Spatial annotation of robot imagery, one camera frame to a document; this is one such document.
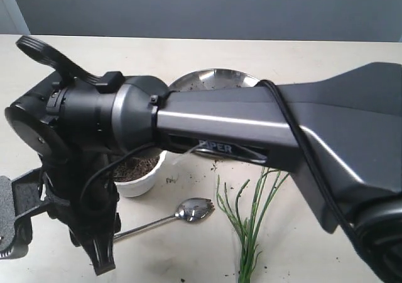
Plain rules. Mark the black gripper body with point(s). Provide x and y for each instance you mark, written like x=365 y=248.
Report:
x=84 y=184

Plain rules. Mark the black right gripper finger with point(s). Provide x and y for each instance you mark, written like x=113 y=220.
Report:
x=20 y=201

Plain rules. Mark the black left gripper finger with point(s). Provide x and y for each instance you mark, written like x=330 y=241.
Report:
x=99 y=248

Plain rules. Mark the silver metal spork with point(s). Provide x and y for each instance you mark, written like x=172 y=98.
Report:
x=191 y=210

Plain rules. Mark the artificial red anthurium plant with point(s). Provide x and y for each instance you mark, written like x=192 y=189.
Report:
x=247 y=229

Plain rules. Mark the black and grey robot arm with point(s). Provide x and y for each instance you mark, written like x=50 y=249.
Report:
x=340 y=140

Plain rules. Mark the dark soil in pot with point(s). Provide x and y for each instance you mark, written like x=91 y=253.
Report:
x=134 y=168

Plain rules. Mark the white scalloped plastic pot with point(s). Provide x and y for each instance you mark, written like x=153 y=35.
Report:
x=142 y=185

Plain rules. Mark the round stainless steel plate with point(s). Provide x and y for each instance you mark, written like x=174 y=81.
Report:
x=216 y=78

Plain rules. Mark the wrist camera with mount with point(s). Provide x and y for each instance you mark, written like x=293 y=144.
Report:
x=63 y=59

